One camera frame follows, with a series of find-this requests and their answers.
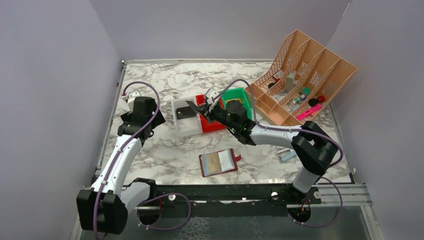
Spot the dark credit card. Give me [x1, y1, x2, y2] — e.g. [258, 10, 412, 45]
[185, 100, 200, 114]

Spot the red leather card holder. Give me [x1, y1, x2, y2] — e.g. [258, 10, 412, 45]
[198, 148, 242, 178]

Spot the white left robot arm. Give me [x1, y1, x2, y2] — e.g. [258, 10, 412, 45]
[76, 96, 165, 235]

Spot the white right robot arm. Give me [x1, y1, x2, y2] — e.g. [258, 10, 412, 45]
[189, 100, 343, 194]

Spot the gold card in green bin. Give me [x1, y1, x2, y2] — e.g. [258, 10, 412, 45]
[230, 98, 242, 104]

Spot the red plastic bin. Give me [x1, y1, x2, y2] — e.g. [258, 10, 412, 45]
[195, 94, 226, 134]

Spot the white plastic bin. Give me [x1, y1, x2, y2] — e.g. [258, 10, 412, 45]
[171, 95, 202, 137]

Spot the green plastic bin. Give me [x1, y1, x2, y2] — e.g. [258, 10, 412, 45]
[220, 87, 253, 120]

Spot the light blue small object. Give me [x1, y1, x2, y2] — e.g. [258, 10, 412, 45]
[277, 148, 297, 163]

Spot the grey box in organizer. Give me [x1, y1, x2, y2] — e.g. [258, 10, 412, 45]
[284, 70, 297, 94]

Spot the beige desk organizer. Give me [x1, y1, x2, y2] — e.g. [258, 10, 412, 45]
[245, 30, 358, 126]

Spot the green capped tube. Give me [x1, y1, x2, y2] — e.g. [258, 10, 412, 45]
[294, 87, 311, 103]

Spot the red black round item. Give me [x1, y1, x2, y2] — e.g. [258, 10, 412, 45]
[308, 95, 326, 107]

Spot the pink highlighter marker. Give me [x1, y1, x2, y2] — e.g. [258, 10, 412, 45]
[295, 103, 322, 121]

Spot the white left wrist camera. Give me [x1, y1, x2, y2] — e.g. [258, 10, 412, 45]
[122, 92, 141, 109]

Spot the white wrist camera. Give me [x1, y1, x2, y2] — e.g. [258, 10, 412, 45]
[203, 88, 221, 105]
[122, 92, 141, 109]

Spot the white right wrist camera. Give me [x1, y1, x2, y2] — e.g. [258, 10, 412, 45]
[203, 88, 221, 105]

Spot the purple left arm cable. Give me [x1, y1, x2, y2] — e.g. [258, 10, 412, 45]
[93, 81, 192, 240]

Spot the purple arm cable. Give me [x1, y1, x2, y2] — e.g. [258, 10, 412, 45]
[93, 81, 192, 240]
[211, 78, 345, 229]

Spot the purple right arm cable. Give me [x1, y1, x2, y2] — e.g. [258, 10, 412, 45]
[211, 78, 345, 229]

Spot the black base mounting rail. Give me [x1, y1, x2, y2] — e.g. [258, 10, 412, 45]
[135, 183, 322, 218]

